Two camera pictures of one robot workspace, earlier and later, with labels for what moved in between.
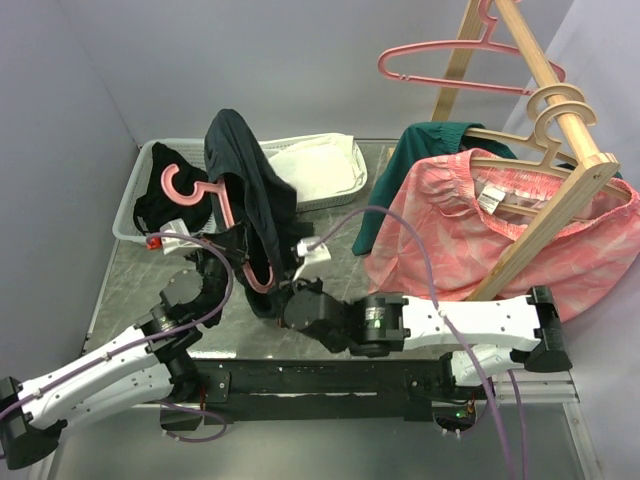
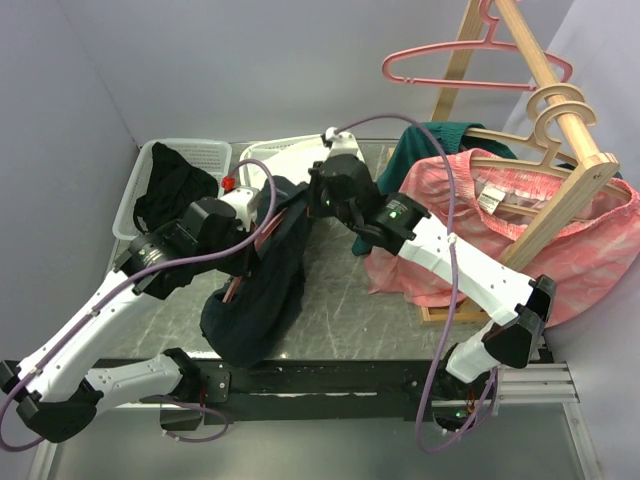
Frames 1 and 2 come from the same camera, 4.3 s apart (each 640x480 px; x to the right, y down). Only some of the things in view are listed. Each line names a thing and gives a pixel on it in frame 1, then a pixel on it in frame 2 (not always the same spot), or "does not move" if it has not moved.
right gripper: x=316 y=283 → x=314 y=185
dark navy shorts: x=260 y=203 → x=243 y=320
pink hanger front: x=225 y=201 → x=259 y=231
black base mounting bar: x=231 y=392 does not move
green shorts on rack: x=415 y=142 does not move
